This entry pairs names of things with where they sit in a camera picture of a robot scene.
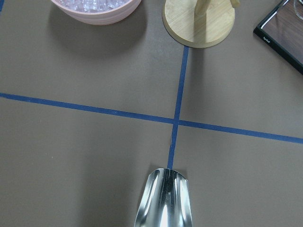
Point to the pink bowl with ice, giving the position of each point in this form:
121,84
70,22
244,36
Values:
97,12

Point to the wooden mug tree stand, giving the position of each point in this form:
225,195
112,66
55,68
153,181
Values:
199,23

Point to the tray of upturned glasses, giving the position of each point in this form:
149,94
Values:
282,30

